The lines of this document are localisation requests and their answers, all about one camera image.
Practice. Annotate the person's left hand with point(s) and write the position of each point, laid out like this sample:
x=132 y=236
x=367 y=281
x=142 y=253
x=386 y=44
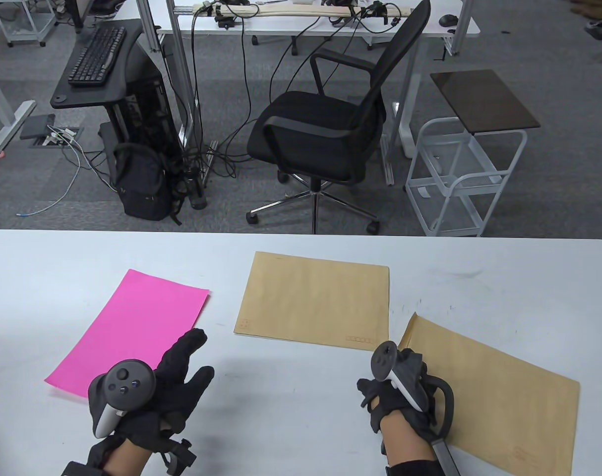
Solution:
x=177 y=391

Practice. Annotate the person's right hand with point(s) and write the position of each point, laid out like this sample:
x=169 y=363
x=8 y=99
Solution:
x=388 y=401

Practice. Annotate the pink paper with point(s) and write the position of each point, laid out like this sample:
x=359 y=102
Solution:
x=132 y=327

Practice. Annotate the brown A4 envelope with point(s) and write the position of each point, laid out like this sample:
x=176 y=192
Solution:
x=504 y=396
x=311 y=297

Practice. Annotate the person's left forearm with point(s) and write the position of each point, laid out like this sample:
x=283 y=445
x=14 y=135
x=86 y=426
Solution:
x=127 y=461

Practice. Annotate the person's right forearm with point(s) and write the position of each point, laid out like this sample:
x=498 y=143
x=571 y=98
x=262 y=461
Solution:
x=407 y=441

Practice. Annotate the black backpack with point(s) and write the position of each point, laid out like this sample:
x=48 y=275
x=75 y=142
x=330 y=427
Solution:
x=140 y=191

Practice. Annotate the floor socket box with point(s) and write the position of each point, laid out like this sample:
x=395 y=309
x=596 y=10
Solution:
x=58 y=139

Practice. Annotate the black office chair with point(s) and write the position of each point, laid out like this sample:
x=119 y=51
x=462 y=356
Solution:
x=311 y=129

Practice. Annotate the black computer tower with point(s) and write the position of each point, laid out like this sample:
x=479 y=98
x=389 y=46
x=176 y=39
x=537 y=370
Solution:
x=152 y=99

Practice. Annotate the dark grey floor plate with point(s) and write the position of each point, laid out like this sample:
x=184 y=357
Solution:
x=35 y=126

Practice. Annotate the black side desk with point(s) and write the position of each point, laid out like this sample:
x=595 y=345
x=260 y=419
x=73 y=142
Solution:
x=68 y=96

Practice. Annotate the white desk leg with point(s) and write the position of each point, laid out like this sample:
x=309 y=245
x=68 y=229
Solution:
x=13 y=121

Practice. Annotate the white cart with brown top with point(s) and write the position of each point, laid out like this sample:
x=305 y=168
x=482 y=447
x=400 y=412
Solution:
x=484 y=99

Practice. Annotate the black keyboard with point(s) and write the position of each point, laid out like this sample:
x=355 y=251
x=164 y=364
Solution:
x=95 y=57

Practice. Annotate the black clamp device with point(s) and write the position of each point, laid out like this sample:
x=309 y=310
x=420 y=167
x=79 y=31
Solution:
x=225 y=21

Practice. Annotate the white office desk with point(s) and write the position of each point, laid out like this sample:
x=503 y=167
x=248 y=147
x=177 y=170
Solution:
x=430 y=27

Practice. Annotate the black computer mouse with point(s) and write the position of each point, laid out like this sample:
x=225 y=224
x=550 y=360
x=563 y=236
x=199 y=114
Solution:
x=448 y=20

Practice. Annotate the white metal trolley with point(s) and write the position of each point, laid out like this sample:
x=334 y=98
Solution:
x=28 y=34

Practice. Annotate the dark shoe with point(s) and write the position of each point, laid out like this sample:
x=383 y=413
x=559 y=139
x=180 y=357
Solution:
x=598 y=30

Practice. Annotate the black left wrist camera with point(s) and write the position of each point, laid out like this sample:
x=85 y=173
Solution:
x=80 y=470

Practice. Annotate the aluminium frame post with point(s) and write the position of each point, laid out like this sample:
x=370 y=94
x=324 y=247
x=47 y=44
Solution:
x=147 y=25
x=182 y=64
x=460 y=25

